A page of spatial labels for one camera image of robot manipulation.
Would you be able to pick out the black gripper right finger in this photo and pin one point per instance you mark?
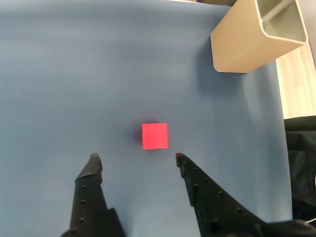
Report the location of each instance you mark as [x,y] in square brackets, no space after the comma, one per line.
[217,209]

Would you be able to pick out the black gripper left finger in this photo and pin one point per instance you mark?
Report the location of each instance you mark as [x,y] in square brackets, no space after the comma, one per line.
[86,197]

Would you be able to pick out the red cube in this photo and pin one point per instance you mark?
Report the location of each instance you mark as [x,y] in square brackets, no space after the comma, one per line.
[155,135]

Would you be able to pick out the beige plastic box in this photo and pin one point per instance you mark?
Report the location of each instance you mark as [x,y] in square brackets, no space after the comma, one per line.
[237,42]

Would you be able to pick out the black fabric bag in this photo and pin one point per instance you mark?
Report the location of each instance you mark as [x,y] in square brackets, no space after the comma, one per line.
[301,160]

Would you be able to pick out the grey table mat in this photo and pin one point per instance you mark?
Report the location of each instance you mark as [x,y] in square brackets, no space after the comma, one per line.
[74,74]

